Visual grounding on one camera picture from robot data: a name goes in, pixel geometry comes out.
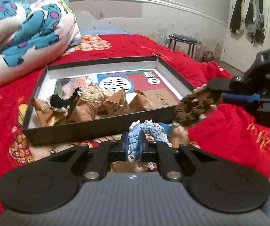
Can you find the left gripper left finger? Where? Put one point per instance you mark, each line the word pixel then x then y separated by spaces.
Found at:
pixel 104 155

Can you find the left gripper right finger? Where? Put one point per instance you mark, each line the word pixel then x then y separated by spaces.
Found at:
pixel 161 154

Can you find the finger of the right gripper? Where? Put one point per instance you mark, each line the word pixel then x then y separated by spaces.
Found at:
pixel 224 85
pixel 236 98

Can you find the blue crochet scrunchie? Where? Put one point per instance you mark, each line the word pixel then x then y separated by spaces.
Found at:
pixel 138 131

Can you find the brown crochet scrunchie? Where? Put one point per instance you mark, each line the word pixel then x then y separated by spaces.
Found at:
pixel 194 107

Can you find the brown triangular snack packet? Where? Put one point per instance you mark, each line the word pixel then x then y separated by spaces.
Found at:
pixel 139 103
pixel 83 111
pixel 47 114
pixel 116 104

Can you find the cream crochet scrunchie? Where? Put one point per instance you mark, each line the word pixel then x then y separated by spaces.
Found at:
pixel 94 94

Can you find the black lace scrunchie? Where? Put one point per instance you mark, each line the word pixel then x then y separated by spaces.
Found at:
pixel 58 104

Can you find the blue binder clip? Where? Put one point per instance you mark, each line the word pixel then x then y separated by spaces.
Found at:
pixel 170 128

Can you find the white door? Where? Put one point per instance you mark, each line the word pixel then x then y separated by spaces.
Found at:
pixel 238 50

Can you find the patterned ball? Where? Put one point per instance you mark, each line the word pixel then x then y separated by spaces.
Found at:
pixel 208 56

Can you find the dark clothes hanging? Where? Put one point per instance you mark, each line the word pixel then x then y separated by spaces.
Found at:
pixel 248 16

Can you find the blue round stool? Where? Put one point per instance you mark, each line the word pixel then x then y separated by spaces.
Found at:
pixel 191 42

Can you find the black shallow box tray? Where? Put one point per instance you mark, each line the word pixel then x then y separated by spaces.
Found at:
pixel 103 125

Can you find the monster cartoon white comforter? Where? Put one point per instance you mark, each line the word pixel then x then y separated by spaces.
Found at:
pixel 33 35

